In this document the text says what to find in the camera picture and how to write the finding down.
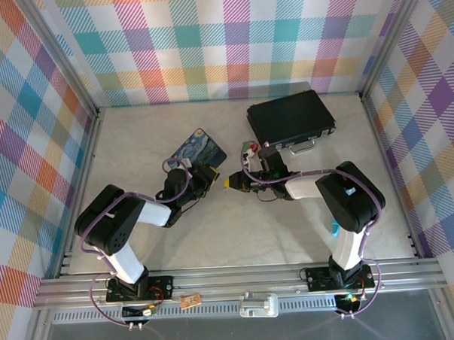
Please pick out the blue toy microphone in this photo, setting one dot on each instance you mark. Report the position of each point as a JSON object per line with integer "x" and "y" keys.
{"x": 334, "y": 228}

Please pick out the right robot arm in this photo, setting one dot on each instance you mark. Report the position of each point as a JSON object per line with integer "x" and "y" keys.
{"x": 349, "y": 198}

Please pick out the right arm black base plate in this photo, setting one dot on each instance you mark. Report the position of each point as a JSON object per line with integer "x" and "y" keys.
{"x": 318, "y": 279}

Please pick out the red green toy slice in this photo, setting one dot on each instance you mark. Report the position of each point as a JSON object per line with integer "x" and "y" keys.
{"x": 253, "y": 146}

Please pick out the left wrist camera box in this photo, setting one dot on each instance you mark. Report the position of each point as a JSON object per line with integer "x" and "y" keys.
{"x": 184, "y": 164}

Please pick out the black briefcase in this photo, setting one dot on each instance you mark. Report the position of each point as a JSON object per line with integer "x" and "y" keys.
{"x": 289, "y": 118}

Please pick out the aluminium frame post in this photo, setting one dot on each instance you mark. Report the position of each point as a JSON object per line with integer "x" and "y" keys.
{"x": 62, "y": 56}
{"x": 392, "y": 38}

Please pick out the small orange circuit board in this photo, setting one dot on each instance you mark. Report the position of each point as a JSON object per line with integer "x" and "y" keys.
{"x": 190, "y": 300}

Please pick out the aluminium mounting rail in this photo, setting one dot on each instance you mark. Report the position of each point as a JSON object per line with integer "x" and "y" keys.
{"x": 232, "y": 280}

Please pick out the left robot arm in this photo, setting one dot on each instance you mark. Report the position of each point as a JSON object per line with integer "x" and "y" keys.
{"x": 109, "y": 224}

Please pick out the silver metal bracket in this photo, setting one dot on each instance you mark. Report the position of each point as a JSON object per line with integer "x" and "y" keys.
{"x": 257, "y": 304}

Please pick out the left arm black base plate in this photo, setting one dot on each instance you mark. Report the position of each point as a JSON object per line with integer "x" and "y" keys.
{"x": 160, "y": 287}

